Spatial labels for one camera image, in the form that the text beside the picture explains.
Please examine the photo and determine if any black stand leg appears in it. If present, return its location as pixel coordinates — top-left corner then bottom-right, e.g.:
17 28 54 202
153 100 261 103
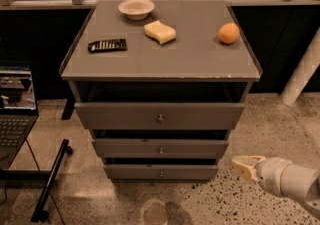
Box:
31 139 73 222

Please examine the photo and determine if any grey bottom drawer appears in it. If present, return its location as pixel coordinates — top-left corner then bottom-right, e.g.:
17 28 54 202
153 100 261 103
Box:
104 164 218 181

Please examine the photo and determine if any grey middle drawer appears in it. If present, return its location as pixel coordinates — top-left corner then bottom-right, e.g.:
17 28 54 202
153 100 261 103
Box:
92 139 228 159

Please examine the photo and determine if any white paper bowl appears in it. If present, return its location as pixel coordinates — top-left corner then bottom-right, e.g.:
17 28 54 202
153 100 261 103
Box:
118 0 155 21

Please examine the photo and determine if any grey drawer cabinet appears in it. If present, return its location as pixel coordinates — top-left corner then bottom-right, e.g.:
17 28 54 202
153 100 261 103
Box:
60 0 262 167

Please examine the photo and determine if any grey drawer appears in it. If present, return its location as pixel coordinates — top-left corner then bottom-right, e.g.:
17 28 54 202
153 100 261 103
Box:
75 102 244 130
104 164 218 181
92 139 228 159

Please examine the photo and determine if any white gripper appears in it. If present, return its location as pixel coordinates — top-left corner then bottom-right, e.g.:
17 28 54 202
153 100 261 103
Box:
231 156 292 197

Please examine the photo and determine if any black remote control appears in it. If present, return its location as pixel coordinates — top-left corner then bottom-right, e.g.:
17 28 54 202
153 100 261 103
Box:
88 39 127 53

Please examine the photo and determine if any grey top drawer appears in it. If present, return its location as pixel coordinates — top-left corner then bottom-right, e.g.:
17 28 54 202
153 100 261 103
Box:
75 102 244 130

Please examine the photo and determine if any white diagonal pillar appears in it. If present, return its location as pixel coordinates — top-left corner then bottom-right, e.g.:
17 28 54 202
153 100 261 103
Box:
280 28 320 106

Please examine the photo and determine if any yellow wavy sponge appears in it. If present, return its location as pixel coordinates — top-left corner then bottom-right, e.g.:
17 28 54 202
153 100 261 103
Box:
144 20 176 45

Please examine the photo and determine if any black laptop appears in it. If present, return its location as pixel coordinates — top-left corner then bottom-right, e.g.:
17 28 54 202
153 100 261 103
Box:
0 62 38 169

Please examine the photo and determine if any orange fruit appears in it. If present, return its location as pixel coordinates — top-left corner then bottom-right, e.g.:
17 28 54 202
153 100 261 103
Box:
218 23 240 44

